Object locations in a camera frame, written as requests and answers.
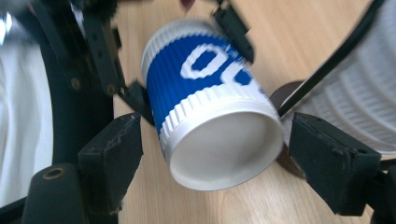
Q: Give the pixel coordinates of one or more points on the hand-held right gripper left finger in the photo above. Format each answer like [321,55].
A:
[110,161]

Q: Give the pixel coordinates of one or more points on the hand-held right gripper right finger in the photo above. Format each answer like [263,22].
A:
[333,161]

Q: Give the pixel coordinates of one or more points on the blue ribbed paper cup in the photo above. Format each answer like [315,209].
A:
[186,84]

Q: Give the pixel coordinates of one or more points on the stack of white paper cups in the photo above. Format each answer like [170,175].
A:
[358,93]

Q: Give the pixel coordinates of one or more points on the white cloth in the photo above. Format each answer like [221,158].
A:
[21,124]

